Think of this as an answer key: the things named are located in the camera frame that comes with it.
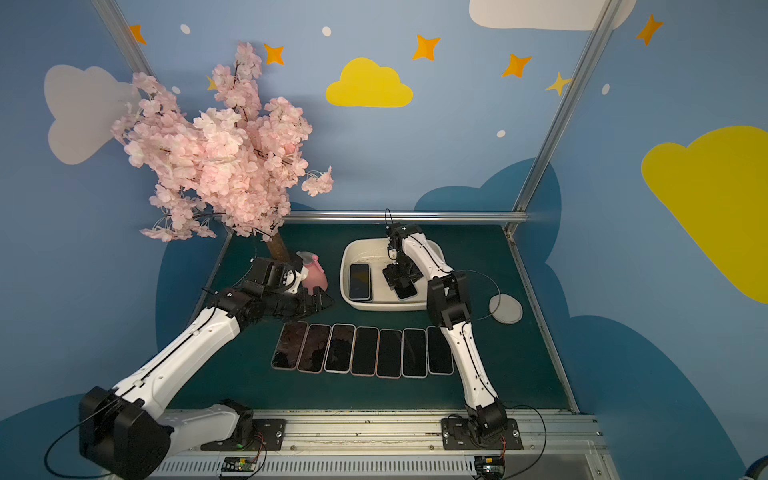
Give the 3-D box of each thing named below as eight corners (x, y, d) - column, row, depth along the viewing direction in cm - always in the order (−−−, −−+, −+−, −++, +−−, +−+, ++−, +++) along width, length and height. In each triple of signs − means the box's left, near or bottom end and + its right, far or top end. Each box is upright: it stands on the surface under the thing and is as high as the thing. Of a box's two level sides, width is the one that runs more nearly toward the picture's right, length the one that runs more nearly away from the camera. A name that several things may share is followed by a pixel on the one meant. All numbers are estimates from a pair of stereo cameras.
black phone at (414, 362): (401, 378, 86) (402, 376, 85) (400, 331, 96) (400, 328, 94) (429, 378, 87) (430, 376, 85) (425, 331, 96) (426, 328, 94)
